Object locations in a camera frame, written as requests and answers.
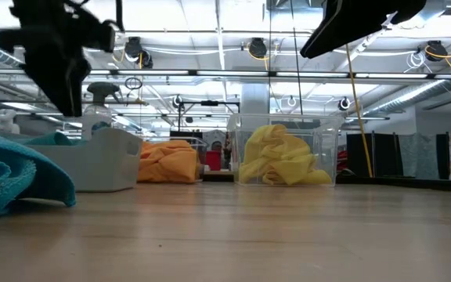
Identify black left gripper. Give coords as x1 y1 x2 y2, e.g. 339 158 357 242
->
0 0 117 118

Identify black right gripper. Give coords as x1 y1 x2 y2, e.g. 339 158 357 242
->
299 0 428 60

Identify small blue microfiber towel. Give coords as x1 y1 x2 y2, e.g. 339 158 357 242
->
0 128 77 225

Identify orange microfiber towel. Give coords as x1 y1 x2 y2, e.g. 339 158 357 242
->
137 162 201 184
141 139 199 165

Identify yellow microfiber towel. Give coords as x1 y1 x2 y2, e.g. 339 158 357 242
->
239 154 333 186
244 124 319 168

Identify white spray bottle grey trigger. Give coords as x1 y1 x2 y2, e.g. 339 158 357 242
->
81 81 121 141

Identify white bottle shaped object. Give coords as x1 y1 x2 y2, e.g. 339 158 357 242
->
0 108 22 135

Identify grey plastic basket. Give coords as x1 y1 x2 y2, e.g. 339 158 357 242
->
25 127 144 193

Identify tall clear plastic bin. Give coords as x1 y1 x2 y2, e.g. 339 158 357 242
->
227 113 344 187

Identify long ceiling light strip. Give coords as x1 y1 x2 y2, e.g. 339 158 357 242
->
0 68 451 78

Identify black partition panel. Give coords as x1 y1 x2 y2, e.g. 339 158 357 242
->
345 132 403 178

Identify grey hanging cloth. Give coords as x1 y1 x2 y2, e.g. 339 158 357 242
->
398 132 441 180

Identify shallow clear plastic bin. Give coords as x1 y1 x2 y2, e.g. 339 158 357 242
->
141 136 210 184

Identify red box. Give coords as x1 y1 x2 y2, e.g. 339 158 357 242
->
205 150 223 172

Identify black ceiling cable reel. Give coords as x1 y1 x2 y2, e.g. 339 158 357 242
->
424 39 449 63
247 37 269 60
124 36 155 71

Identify yellow cable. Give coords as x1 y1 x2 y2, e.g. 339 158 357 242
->
344 42 374 179

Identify silver ventilation duct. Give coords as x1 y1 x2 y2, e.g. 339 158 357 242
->
360 66 451 118

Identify black rig frame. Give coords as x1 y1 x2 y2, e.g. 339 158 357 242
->
176 99 242 134

